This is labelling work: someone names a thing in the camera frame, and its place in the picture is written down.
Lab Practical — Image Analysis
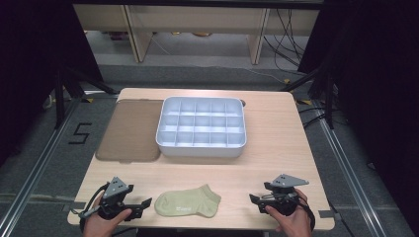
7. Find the beige wooden desk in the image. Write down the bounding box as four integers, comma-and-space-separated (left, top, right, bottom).
72, 3, 321, 65

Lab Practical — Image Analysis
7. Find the black curtain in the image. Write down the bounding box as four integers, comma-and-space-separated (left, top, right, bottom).
0, 0, 104, 166
297, 0, 419, 228

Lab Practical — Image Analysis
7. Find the black hanging cable bundle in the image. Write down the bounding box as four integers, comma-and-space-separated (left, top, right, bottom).
262, 8, 309, 73

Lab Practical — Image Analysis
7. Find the white divided organizer box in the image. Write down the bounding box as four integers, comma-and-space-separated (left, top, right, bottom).
155, 96, 248, 158

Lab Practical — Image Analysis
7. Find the grey tape strip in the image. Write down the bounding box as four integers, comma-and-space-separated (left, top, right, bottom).
61, 200, 87, 212
317, 209, 342, 221

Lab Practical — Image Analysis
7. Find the person's right hand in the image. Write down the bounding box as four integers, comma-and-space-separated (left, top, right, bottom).
265, 188, 313, 237

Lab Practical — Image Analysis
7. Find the light green ankle sock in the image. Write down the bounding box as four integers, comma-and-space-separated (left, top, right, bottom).
153, 184, 222, 219

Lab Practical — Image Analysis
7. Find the right hand-held gripper black cable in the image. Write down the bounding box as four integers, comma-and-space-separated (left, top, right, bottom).
295, 193, 317, 232

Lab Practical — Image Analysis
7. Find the black metal stand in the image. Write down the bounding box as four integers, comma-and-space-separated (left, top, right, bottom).
279, 65, 338, 130
53, 65, 119, 130

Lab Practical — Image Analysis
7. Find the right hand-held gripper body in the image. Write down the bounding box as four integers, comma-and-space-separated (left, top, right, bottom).
262, 173, 310, 217

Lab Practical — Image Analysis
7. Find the black floor cable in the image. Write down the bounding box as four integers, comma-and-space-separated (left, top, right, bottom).
296, 106, 344, 130

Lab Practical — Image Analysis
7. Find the silver metal floor rail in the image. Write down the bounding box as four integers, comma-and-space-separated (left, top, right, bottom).
315, 102, 387, 237
0, 98, 83, 237

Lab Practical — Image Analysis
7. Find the brown translucent box lid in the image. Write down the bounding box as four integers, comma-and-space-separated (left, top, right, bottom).
95, 99, 165, 164

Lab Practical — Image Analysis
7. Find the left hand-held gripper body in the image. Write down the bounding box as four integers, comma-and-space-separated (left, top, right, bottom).
98, 176, 135, 221

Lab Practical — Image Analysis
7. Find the left hand-held gripper black cable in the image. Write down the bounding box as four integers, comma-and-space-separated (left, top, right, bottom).
78, 183, 112, 233

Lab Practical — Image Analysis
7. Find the person's left hand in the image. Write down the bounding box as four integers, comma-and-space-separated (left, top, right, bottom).
82, 193, 133, 237

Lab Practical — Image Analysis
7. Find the hand-held gripper black cable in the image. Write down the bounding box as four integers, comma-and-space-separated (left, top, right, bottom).
78, 183, 112, 233
295, 193, 317, 232

